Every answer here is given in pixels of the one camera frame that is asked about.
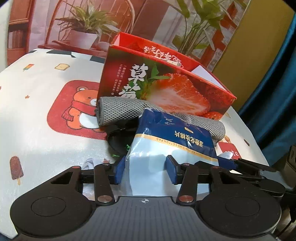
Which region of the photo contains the red strawberry cardboard box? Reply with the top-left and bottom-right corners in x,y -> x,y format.
98,32 -> 236,119

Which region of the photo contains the grey mesh cloth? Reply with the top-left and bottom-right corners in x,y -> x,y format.
95,96 -> 226,145

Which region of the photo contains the blue cotton pad package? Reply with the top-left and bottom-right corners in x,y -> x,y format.
120,108 -> 226,197

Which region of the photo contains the white cartoon tablecloth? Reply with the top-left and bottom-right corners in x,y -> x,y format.
0,48 -> 270,239

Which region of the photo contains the blue curtain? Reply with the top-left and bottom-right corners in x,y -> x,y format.
238,19 -> 295,165

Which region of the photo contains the living room backdrop poster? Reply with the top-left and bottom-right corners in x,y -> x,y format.
6,0 -> 249,70

